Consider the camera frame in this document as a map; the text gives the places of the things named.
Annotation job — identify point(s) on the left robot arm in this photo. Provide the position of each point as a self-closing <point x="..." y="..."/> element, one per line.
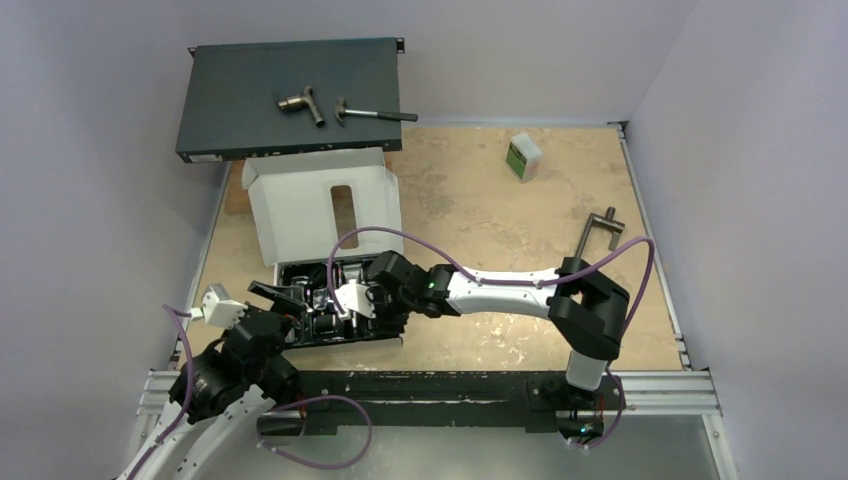
<point x="227" y="385"/>

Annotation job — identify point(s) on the small claw hammer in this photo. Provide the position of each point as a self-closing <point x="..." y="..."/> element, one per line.
<point x="341" y="111"/>

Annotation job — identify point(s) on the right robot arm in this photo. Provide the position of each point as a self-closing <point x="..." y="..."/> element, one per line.
<point x="588" y="309"/>

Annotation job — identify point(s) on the white hair clipper kit box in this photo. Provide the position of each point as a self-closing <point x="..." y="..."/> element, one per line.
<point x="351" y="228"/>

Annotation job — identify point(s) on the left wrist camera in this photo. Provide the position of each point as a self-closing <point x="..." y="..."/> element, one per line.
<point x="218" y="309"/>

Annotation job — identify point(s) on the dark rack-mount equipment case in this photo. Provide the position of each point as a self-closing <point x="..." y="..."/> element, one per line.
<point x="229" y="110"/>

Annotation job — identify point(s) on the wooden board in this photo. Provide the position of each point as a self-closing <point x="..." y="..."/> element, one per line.
<point x="302" y="181"/>

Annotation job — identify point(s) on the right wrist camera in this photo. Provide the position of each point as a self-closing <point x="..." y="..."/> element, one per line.
<point x="352" y="297"/>

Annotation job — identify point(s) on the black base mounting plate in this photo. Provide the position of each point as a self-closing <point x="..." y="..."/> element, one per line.
<point x="533" y="401"/>

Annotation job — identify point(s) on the metal pipe tee fitting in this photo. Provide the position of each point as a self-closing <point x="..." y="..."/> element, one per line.
<point x="303" y="100"/>

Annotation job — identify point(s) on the white foam block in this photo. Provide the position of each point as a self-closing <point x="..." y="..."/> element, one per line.
<point x="523" y="157"/>

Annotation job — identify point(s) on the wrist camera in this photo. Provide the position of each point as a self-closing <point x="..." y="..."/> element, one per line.
<point x="218" y="309"/>
<point x="352" y="297"/>

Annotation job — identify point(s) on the black plastic insert tray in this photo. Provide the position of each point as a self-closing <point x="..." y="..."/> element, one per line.
<point x="323" y="325"/>

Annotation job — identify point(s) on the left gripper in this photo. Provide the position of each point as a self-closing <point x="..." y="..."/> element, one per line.
<point x="278" y="296"/>

